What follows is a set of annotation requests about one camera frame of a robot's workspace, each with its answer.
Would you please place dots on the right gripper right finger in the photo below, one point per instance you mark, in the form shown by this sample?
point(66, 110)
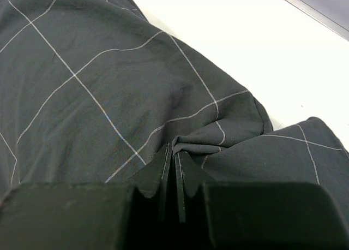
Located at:
point(254, 215)

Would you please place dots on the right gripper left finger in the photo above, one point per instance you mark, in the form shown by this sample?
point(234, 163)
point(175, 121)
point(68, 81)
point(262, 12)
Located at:
point(127, 215)

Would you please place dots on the dark grey checked pillowcase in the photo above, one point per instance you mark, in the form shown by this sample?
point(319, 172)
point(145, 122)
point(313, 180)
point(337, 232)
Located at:
point(91, 91)

